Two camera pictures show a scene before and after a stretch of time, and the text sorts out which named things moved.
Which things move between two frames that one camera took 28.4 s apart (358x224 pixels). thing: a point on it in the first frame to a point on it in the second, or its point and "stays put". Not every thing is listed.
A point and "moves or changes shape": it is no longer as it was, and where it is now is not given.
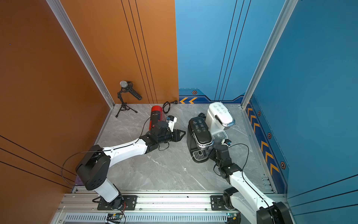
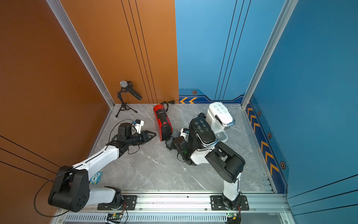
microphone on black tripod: [126, 86] stays put
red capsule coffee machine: [156, 115] moves or changes shape
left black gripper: [176, 133] to [146, 135]
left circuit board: [115, 215] stays put
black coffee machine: [199, 139] stays put
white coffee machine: [219, 119] stays put
